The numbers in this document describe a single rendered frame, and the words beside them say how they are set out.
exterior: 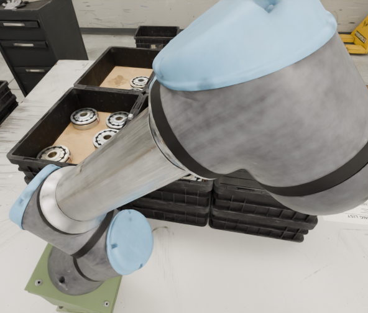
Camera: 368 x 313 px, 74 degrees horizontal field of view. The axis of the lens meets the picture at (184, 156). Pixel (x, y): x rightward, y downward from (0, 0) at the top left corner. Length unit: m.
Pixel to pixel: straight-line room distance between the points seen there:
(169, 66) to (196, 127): 0.05
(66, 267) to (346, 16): 4.52
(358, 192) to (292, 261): 0.64
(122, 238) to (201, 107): 0.36
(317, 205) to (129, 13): 4.13
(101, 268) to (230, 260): 0.41
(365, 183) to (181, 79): 0.15
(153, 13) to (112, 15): 0.61
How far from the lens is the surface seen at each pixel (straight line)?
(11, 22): 2.45
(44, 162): 0.79
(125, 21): 4.30
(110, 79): 1.32
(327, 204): 0.23
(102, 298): 0.72
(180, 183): 0.64
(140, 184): 0.27
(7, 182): 1.15
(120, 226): 0.49
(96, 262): 0.52
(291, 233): 0.84
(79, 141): 0.97
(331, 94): 0.18
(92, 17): 4.43
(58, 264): 0.64
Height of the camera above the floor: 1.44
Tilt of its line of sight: 46 degrees down
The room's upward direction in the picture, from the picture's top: straight up
